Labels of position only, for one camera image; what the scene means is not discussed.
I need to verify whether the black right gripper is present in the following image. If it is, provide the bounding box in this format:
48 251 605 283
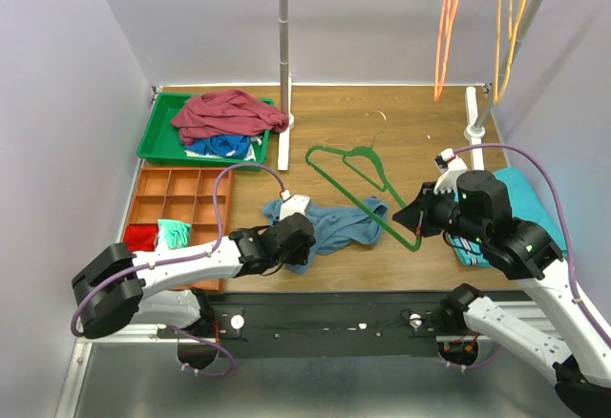
393 179 487 243

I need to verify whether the blue tank top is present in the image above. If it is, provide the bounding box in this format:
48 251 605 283
284 202 384 275

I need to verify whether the green clothes hanger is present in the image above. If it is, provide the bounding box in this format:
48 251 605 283
305 110 422 252

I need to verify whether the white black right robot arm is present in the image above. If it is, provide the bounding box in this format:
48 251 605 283
392 170 610 417

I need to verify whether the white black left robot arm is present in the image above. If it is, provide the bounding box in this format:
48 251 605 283
70 213 315 340

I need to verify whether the yellow clothes hanger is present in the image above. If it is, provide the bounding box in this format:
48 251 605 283
492 0 528 106

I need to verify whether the orange clothes hanger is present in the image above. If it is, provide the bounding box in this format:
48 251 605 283
433 0 460 102

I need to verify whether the white left rack base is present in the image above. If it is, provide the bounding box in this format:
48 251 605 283
277 113 295 172

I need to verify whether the royal blue white garment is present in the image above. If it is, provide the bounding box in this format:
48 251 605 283
184 135 263 160

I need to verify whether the teal folded shirt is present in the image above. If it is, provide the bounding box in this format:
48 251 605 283
450 167 567 268

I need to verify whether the turquoise glove cloth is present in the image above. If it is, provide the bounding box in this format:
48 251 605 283
156 219 191 250

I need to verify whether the orange compartment tray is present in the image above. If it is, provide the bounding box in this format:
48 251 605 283
114 166 234 294

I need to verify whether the maroon garment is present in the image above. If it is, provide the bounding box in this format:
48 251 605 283
171 90 289 145

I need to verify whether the red cloth in tray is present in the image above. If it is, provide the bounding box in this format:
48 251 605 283
123 223 158 252

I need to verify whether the green plastic bin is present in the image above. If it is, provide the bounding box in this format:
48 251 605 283
137 93 274 166

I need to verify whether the grey right rack pole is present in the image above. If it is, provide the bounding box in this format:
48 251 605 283
475 0 543 128

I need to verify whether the grey rack pole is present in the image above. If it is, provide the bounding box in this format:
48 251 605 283
278 0 291 130
475 0 543 128

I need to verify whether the grey left rack pole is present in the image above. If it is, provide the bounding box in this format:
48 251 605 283
278 0 291 130

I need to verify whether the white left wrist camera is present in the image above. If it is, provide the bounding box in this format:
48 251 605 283
278 190 311 220

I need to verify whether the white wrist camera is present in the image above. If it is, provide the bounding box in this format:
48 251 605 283
433 148 468 195
278 190 311 220

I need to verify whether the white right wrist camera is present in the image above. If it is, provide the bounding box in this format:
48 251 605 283
433 148 468 195

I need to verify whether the black mounting rail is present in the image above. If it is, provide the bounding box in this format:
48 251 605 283
157 291 483 360

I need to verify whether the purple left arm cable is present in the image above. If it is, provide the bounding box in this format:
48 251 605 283
70 163 292 379

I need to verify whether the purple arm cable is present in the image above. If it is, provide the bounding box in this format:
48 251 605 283
443 143 611 371
70 163 292 379

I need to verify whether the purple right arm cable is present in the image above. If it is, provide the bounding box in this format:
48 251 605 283
443 143 611 371

